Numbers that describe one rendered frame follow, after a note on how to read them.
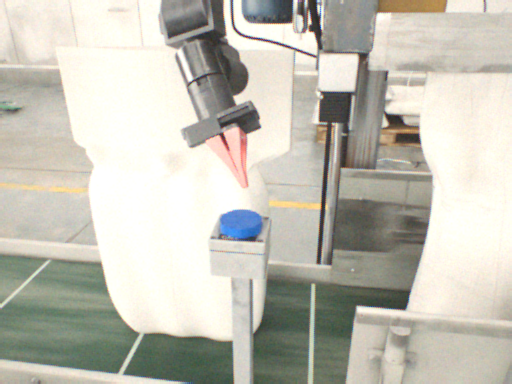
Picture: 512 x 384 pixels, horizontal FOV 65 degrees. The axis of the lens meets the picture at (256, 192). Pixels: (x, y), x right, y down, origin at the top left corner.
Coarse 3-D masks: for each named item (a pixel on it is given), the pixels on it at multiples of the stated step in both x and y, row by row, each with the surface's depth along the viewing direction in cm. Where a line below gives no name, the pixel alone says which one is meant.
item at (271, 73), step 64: (64, 64) 84; (128, 64) 79; (256, 64) 79; (128, 128) 85; (128, 192) 84; (192, 192) 81; (256, 192) 84; (128, 256) 91; (192, 256) 87; (128, 320) 98; (192, 320) 96; (256, 320) 96
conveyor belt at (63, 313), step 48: (0, 288) 117; (48, 288) 117; (96, 288) 117; (288, 288) 117; (336, 288) 117; (0, 336) 101; (48, 336) 100; (96, 336) 100; (144, 336) 100; (288, 336) 100; (336, 336) 100
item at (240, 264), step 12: (264, 216) 61; (216, 228) 58; (264, 228) 58; (216, 240) 55; (228, 240) 55; (264, 240) 55; (216, 252) 56; (240, 252) 55; (252, 252) 55; (264, 252) 55; (216, 264) 56; (228, 264) 56; (240, 264) 56; (252, 264) 55; (264, 264) 56; (228, 276) 57; (240, 276) 57; (252, 276) 56; (264, 276) 56
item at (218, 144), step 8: (240, 120) 56; (248, 120) 56; (256, 120) 56; (248, 128) 56; (256, 128) 57; (216, 136) 52; (224, 136) 56; (208, 144) 52; (216, 144) 52; (224, 144) 53; (216, 152) 53; (224, 152) 53; (224, 160) 53; (232, 160) 53; (232, 168) 53; (240, 184) 54
